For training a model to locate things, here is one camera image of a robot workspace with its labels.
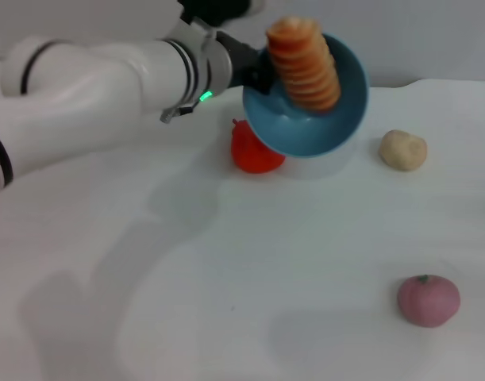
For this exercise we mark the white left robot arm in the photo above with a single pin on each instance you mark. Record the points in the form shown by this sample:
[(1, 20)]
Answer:
[(87, 99)]

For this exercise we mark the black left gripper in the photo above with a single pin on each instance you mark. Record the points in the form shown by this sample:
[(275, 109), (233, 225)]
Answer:
[(242, 55)]

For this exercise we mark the orange striped bread roll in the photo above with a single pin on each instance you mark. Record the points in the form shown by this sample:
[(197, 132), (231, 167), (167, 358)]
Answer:
[(305, 67)]

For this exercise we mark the red toy pepper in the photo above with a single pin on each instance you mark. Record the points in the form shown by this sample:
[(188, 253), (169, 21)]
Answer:
[(250, 155)]

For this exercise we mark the pink toy peach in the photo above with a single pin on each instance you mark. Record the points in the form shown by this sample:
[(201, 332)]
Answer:
[(428, 301)]

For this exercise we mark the blue bowl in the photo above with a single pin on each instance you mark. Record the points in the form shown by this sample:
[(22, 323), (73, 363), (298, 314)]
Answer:
[(305, 131)]

